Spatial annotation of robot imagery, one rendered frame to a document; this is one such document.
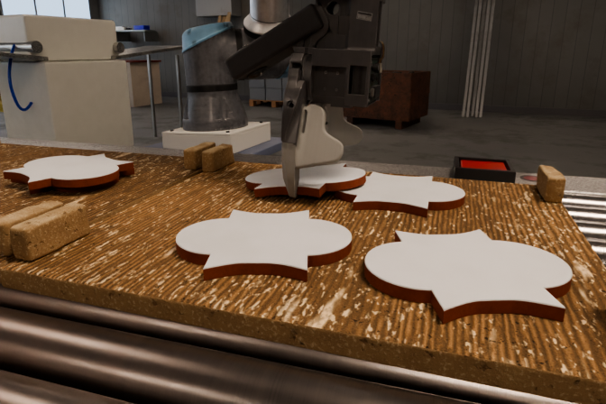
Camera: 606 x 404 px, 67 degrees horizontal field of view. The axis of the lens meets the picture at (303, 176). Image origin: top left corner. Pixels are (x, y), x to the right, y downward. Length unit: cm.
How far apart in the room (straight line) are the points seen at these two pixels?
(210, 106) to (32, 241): 71
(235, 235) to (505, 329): 20
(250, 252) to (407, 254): 11
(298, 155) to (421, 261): 18
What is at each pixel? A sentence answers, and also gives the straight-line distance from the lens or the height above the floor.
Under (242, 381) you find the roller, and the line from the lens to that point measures 26.
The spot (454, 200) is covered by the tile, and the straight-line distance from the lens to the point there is 47.
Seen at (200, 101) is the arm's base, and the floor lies 98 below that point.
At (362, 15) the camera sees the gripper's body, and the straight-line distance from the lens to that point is 46.
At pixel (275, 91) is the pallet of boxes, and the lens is 926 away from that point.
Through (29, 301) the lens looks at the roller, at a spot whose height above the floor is 91.
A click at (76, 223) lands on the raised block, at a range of 41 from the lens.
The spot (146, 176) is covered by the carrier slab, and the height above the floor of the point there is 94.
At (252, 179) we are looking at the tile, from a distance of 51.
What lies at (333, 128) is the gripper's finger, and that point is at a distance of 53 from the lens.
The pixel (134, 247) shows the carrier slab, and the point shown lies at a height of 94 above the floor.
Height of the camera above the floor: 108
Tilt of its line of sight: 15 degrees down
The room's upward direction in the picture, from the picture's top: straight up
